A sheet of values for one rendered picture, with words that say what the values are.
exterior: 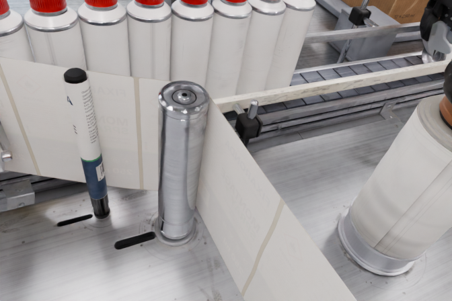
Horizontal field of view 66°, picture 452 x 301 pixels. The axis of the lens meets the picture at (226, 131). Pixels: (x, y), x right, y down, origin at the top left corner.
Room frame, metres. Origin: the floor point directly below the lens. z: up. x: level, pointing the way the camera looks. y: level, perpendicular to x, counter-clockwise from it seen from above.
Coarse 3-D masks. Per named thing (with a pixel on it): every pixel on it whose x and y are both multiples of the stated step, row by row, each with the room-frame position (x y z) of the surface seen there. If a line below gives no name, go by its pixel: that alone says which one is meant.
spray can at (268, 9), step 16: (256, 0) 0.44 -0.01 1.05; (272, 0) 0.44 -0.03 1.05; (256, 16) 0.43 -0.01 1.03; (272, 16) 0.43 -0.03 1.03; (256, 32) 0.43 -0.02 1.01; (272, 32) 0.43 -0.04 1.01; (256, 48) 0.43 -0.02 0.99; (272, 48) 0.44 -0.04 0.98; (256, 64) 0.43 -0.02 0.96; (240, 80) 0.43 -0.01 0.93; (256, 80) 0.43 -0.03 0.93
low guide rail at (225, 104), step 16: (432, 64) 0.62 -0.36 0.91; (336, 80) 0.50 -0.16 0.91; (352, 80) 0.51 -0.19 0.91; (368, 80) 0.53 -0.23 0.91; (384, 80) 0.55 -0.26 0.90; (240, 96) 0.41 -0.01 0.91; (256, 96) 0.42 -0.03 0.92; (272, 96) 0.43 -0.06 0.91; (288, 96) 0.45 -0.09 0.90; (304, 96) 0.46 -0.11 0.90
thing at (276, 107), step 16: (368, 64) 0.64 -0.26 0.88; (384, 64) 0.65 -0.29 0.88; (400, 64) 0.66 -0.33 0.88; (416, 64) 0.68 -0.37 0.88; (304, 80) 0.54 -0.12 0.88; (320, 80) 0.55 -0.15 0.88; (400, 80) 0.60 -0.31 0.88; (416, 80) 0.61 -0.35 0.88; (432, 80) 0.63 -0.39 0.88; (320, 96) 0.50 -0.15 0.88; (336, 96) 0.51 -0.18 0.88; (352, 96) 0.52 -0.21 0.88; (256, 112) 0.42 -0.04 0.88
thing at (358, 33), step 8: (400, 24) 0.66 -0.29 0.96; (408, 24) 0.67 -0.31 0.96; (416, 24) 0.68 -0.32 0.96; (320, 32) 0.57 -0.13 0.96; (328, 32) 0.57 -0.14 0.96; (336, 32) 0.58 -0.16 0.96; (344, 32) 0.58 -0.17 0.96; (352, 32) 0.59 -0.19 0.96; (360, 32) 0.60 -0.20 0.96; (368, 32) 0.61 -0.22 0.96; (376, 32) 0.62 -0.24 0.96; (384, 32) 0.63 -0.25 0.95; (392, 32) 0.64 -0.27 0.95; (400, 32) 0.65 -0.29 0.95; (304, 40) 0.54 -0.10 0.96; (312, 40) 0.55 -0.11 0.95; (320, 40) 0.56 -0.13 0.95; (328, 40) 0.56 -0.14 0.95; (336, 40) 0.57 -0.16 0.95
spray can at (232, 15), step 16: (224, 0) 0.41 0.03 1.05; (240, 0) 0.41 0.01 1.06; (224, 16) 0.40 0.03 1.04; (240, 16) 0.40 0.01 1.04; (224, 32) 0.40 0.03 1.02; (240, 32) 0.41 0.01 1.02; (224, 48) 0.40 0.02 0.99; (240, 48) 0.41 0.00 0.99; (208, 64) 0.41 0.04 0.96; (224, 64) 0.40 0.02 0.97; (240, 64) 0.42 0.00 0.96; (208, 80) 0.41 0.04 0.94; (224, 80) 0.40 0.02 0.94; (224, 96) 0.40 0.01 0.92; (224, 112) 0.40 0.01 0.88
